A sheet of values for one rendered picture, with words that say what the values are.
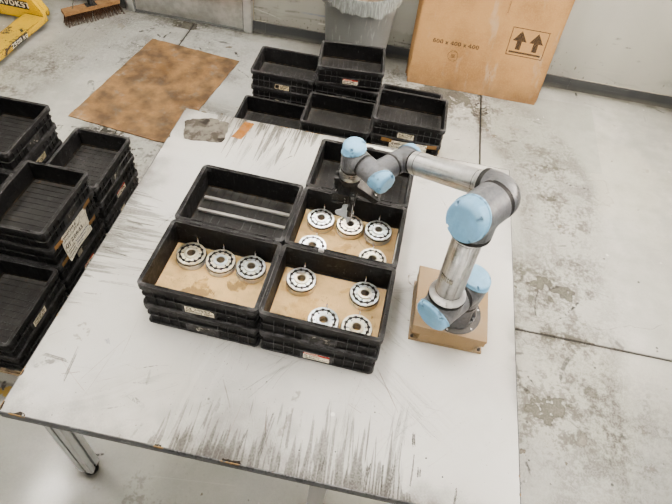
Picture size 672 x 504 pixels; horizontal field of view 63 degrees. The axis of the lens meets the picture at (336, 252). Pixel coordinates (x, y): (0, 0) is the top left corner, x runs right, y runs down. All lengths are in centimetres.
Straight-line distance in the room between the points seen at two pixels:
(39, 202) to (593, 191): 328
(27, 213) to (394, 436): 187
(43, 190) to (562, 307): 270
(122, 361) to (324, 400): 68
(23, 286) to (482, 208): 209
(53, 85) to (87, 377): 287
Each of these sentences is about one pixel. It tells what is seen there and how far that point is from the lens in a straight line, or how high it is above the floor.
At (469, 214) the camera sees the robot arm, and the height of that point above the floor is 141.
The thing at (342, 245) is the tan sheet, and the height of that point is 83.
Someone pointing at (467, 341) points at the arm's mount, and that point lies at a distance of 198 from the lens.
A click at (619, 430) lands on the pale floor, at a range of 300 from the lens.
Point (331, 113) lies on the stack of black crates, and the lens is 340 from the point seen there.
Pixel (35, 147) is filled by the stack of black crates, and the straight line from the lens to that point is 315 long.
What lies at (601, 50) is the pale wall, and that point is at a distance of 486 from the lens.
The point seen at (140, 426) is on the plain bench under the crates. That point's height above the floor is 70.
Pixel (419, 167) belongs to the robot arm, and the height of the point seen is 129.
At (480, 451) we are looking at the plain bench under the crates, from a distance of 188.
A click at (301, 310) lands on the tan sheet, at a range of 185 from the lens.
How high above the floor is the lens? 237
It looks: 50 degrees down
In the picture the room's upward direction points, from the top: 8 degrees clockwise
